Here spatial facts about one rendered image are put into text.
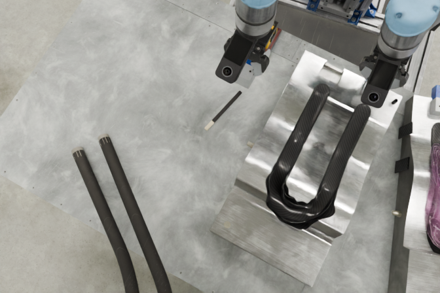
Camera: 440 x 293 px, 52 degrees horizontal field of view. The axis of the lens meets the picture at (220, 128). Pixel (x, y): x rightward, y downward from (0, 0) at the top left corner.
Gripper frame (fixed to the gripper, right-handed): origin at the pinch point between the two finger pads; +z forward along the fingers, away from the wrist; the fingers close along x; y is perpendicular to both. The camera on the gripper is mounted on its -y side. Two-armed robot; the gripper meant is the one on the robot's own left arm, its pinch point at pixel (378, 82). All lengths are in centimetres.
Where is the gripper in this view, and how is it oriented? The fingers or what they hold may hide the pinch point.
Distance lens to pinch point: 110.7
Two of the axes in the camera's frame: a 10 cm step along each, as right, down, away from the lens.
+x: -8.6, -4.2, 2.7
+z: 2.0, 2.1, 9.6
